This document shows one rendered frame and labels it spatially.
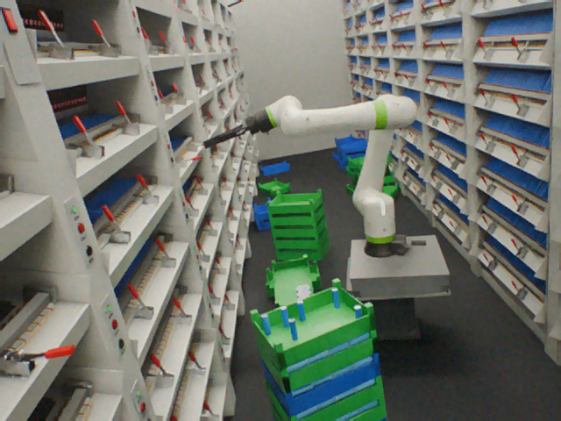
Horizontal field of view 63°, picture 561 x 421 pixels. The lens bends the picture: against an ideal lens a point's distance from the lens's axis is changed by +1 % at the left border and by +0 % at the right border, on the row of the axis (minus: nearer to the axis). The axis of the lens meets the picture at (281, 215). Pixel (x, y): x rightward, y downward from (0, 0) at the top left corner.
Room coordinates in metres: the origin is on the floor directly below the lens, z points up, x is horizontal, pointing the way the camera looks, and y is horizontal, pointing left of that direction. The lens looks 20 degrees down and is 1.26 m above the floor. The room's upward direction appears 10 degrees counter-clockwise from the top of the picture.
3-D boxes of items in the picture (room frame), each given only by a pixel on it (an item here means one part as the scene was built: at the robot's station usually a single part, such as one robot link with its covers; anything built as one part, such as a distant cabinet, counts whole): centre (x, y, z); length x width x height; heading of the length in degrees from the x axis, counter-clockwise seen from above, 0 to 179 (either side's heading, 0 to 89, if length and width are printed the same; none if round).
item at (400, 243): (1.77, -0.45, 0.40); 0.26 x 0.15 x 0.06; 68
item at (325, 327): (1.14, -0.03, 0.52); 0.30 x 0.20 x 0.08; 110
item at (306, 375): (1.14, -0.03, 0.44); 0.30 x 0.20 x 0.08; 110
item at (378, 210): (1.81, -0.40, 0.53); 0.16 x 0.13 x 0.19; 4
